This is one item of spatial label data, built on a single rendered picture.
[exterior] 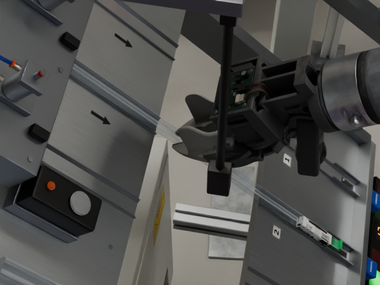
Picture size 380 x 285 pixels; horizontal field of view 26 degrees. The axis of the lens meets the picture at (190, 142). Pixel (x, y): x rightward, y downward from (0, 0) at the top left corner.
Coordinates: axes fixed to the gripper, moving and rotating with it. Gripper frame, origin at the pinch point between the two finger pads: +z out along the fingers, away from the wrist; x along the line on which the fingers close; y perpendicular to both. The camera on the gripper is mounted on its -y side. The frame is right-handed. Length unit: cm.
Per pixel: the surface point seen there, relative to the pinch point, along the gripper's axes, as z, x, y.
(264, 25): 52, -101, -80
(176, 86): 69, -76, -68
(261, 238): -2.0, 5.3, -15.3
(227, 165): -14.0, 11.7, 9.6
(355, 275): -6.7, 2.9, -32.2
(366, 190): -7.2, -10.4, -32.1
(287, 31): 6.0, -39.4, -25.1
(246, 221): 31, -23, -57
